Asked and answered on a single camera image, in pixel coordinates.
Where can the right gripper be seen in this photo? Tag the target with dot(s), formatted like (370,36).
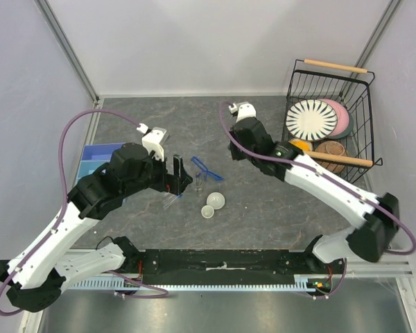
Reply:
(236,155)

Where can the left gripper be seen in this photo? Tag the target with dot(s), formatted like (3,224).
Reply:
(167,182)

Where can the blue capped test tube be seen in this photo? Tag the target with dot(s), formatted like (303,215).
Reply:
(169,199)

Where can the black wire dish basket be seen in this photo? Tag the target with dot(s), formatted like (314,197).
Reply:
(352,91)

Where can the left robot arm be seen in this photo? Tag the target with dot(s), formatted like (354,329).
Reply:
(35,279)

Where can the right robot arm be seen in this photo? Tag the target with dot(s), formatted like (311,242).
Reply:
(370,216)

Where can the small glass beaker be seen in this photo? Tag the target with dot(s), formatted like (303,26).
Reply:
(198,183)

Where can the blue safety glasses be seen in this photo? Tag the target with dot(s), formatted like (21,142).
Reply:
(205,170)

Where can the small white dish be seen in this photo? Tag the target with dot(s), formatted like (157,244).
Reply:
(207,211)

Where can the large white dish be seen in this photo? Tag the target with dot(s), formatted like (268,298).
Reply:
(216,200)

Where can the yellow bowl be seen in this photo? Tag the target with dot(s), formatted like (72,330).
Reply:
(301,144)

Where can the white blue striped plate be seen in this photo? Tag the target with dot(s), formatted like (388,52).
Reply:
(311,120)

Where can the blue compartment organizer box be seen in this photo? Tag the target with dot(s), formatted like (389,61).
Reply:
(93,156)

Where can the pink plate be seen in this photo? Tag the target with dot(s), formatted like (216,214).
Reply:
(342,115)

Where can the dark green plate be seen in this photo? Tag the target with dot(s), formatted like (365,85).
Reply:
(346,131)

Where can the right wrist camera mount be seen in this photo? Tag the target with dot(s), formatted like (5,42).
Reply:
(242,110)

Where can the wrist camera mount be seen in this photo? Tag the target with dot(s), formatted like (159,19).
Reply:
(242,110)
(153,140)

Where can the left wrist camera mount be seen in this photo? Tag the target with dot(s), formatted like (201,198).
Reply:
(153,140)

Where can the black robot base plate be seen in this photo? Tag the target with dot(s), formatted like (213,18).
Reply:
(167,266)

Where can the light blue cable duct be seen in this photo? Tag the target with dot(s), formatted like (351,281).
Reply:
(113,283)

